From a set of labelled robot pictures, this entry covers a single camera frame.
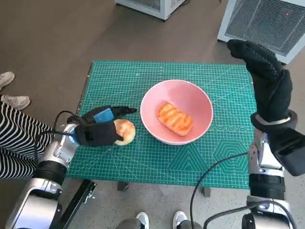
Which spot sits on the pink bowl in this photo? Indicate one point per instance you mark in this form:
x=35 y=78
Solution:
x=190 y=100

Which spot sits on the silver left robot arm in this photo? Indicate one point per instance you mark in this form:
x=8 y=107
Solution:
x=33 y=205

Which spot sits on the round toy bread bun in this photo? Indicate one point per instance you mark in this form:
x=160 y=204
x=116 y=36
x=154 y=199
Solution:
x=126 y=130

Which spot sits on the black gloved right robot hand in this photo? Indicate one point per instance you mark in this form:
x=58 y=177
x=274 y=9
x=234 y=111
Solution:
x=271 y=90

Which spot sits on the white cabinet with glass front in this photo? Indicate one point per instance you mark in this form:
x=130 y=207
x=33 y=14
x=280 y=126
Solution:
x=150 y=6

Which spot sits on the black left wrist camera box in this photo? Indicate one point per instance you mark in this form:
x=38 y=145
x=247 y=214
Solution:
x=97 y=134

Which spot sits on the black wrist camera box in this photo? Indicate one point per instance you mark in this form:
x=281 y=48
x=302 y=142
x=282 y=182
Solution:
x=97 y=134
x=290 y=152

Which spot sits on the oblong grilled toy bread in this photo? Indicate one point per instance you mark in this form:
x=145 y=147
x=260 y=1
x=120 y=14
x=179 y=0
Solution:
x=175 y=118

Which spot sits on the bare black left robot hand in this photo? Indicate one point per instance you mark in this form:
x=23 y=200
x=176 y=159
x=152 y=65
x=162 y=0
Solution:
x=102 y=114

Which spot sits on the green cutting mat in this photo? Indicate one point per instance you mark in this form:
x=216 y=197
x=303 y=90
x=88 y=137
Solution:
x=147 y=164

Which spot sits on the person's white shoe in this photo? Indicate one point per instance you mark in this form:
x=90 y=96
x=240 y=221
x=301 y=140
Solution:
x=15 y=102
x=6 y=80

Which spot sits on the black metal frame bar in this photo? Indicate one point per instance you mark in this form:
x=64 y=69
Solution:
x=78 y=202

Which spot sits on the black table leg bracket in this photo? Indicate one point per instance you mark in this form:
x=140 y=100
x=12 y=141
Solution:
x=123 y=186
x=206 y=192

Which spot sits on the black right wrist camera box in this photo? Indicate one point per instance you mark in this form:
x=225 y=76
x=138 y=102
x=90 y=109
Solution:
x=290 y=152

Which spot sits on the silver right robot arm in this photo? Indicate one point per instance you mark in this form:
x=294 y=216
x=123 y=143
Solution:
x=267 y=186

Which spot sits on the white cabinet with mesh front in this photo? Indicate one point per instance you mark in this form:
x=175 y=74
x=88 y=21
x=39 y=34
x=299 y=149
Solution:
x=262 y=21

